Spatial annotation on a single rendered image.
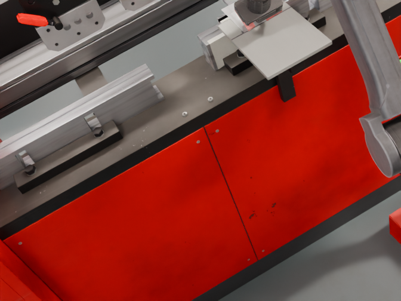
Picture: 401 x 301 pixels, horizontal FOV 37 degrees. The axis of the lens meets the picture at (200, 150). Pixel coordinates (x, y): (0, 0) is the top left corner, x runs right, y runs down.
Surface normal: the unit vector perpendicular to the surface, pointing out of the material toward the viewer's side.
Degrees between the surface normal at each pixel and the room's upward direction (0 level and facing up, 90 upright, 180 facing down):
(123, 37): 90
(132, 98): 90
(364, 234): 0
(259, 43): 0
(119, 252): 90
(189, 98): 0
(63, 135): 90
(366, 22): 52
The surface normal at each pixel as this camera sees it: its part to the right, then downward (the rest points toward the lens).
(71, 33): 0.43, 0.61
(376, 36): 0.07, 0.15
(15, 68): -0.27, -0.62
